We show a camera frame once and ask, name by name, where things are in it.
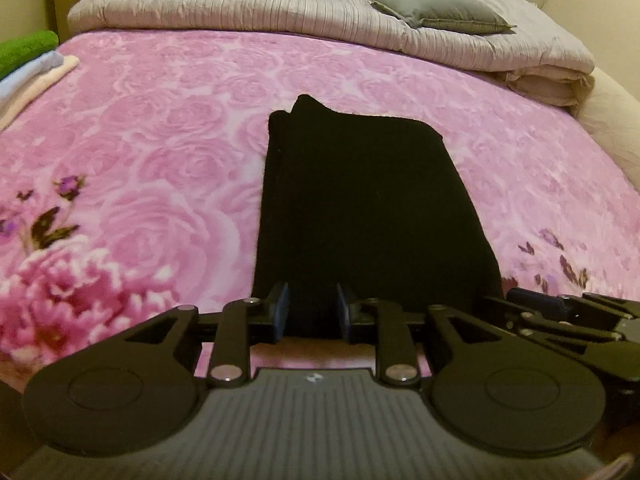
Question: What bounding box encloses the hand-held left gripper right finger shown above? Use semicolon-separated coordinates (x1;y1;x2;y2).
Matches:
336;282;501;389

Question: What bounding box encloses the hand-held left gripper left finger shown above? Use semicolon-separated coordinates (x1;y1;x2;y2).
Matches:
122;281;291;389

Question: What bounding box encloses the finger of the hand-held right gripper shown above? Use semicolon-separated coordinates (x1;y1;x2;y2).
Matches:
481;287;640;387
559;291;640;322

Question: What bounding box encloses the black knitted cardigan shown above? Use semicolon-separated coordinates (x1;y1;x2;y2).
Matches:
250;93;504;342

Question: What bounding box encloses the pink floral blanket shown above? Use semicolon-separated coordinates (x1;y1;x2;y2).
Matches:
0;29;640;382

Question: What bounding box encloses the beige quilted duvet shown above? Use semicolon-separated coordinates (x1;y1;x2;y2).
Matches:
67;0;597;117

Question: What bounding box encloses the grey pillow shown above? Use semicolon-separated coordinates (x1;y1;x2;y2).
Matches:
367;0;519;37

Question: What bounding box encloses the cream folded cloth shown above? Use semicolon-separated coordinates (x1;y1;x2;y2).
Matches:
0;55;81;132

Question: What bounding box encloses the light blue folded cloth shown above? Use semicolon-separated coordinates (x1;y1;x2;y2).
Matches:
0;51;64;102

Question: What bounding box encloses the green folded cloth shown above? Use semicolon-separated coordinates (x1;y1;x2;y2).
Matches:
0;30;60;82

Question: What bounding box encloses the beige padded bed frame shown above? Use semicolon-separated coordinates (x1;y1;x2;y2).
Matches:
574;66;640;188

